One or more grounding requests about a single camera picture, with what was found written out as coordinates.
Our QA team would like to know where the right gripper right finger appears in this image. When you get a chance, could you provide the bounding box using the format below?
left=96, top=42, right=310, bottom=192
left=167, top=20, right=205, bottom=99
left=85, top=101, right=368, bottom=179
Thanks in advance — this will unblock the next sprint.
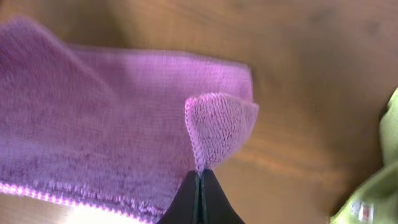
left=200, top=169, right=244, bottom=224

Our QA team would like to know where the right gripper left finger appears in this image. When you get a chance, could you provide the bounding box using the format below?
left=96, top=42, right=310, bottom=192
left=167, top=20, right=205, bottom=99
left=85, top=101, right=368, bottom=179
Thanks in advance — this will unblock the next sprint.
left=157, top=171, right=200, bottom=224

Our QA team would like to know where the purple cloth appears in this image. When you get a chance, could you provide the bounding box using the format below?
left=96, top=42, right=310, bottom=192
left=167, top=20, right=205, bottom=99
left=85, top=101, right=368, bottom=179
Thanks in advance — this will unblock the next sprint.
left=1, top=18, right=259, bottom=223

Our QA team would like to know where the crumpled green cloth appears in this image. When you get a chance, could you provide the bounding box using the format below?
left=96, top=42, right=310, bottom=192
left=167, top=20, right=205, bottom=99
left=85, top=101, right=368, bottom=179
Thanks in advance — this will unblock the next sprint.
left=330, top=91, right=397, bottom=224

